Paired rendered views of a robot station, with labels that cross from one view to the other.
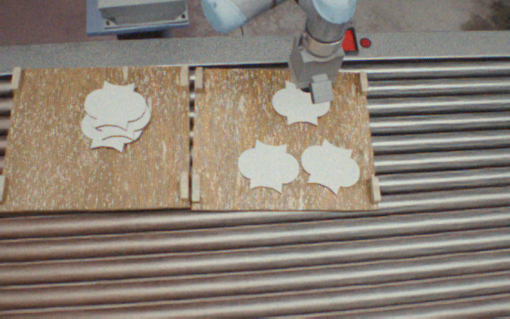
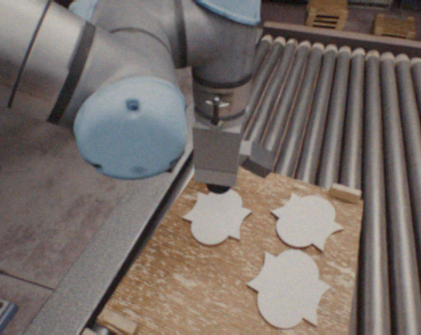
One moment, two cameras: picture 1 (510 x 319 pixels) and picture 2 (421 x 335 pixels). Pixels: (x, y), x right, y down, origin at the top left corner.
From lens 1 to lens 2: 74 cm
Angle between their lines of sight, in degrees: 36
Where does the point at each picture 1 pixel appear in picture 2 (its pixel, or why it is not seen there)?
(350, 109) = (243, 178)
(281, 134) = (247, 252)
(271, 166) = (291, 281)
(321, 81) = (250, 149)
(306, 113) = (233, 214)
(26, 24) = not seen: outside the picture
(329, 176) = (319, 226)
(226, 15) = (170, 104)
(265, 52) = (128, 226)
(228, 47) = (93, 264)
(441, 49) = not seen: hidden behind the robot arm
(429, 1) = not seen: hidden behind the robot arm
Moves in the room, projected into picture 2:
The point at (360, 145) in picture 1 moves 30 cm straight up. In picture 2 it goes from (286, 186) to (324, 47)
